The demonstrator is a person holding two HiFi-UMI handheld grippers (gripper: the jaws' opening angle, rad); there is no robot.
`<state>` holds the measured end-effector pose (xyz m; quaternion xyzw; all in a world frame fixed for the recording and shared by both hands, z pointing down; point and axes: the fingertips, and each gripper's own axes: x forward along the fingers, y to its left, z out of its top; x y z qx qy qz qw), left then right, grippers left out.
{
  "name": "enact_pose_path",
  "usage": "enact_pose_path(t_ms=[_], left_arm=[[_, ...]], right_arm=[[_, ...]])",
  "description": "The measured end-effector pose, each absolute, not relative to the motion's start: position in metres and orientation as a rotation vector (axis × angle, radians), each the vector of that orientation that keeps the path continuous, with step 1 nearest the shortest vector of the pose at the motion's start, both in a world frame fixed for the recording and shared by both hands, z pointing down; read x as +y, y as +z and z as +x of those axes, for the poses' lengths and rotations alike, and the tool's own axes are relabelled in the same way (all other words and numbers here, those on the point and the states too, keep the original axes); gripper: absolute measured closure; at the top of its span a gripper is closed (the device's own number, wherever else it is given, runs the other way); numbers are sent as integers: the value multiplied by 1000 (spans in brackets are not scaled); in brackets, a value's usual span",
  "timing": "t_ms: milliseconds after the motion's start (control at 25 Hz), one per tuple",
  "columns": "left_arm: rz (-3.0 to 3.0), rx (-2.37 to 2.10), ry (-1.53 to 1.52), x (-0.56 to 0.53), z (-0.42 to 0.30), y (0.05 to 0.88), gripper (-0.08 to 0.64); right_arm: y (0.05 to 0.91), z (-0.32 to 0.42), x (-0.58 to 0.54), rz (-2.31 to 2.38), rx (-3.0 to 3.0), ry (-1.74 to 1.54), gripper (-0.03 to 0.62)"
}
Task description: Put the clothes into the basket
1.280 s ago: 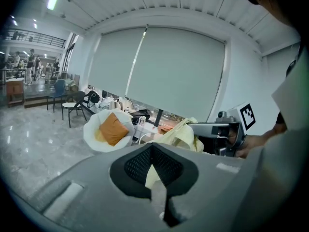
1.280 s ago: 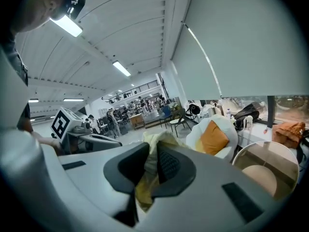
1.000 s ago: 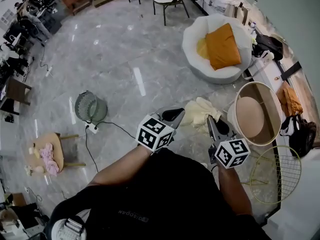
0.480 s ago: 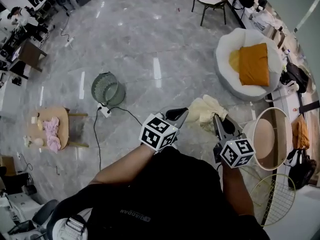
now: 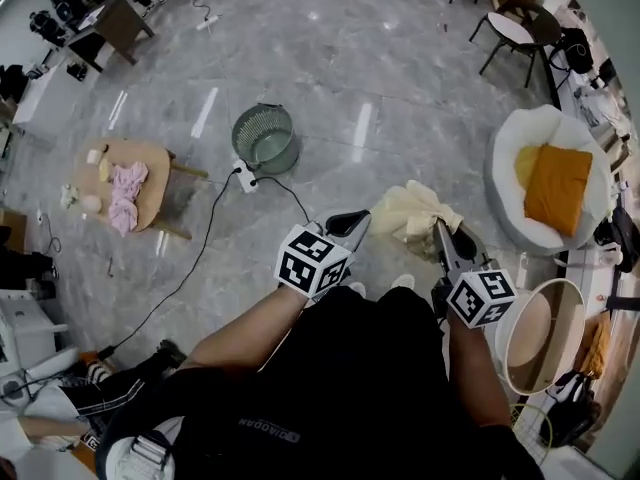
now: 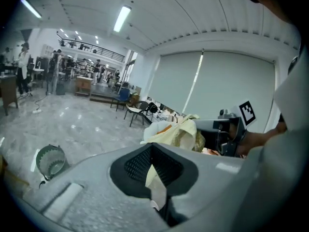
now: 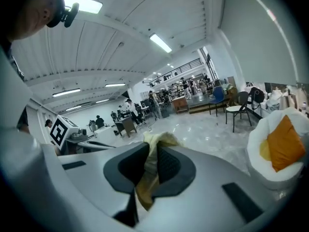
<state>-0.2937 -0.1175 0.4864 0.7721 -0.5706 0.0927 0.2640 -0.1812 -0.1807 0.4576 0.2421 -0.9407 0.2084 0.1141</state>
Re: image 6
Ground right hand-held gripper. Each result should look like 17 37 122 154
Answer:
192 100 257 157

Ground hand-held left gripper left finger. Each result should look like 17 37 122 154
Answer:
23 143 169 232

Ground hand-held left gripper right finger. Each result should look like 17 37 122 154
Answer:
151 143 249 232

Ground green patterned clothes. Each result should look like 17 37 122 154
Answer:
193 129 206 152

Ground pink clothes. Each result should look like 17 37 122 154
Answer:
202 147 219 156

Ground pale yellow clothes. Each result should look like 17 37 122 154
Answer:
140 114 201 211

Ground grey round basket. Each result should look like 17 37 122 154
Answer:
35 144 71 181

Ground white clothes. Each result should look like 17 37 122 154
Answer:
144 120 178 142

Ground person's right forearm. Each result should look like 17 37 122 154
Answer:
238 126 288 156

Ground grey roller blind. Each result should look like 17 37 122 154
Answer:
146 51 204 114
183 50 276 133

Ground black bag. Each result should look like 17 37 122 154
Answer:
145 101 159 117

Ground black chair with cream seat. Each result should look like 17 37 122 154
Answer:
124 100 151 128

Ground low wooden platform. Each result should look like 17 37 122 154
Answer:
89 83 130 105

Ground blue chair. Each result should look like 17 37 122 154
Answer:
110 87 131 112

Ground light wooden cabinet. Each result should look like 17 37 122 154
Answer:
74 76 94 97

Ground dark wooden desk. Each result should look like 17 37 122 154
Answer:
0 74 19 116

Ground black balcony railing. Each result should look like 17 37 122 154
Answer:
57 38 126 63

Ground long ceiling tube light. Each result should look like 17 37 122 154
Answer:
20 0 42 19
112 5 132 33

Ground white power strip with cable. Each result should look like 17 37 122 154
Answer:
32 90 52 114

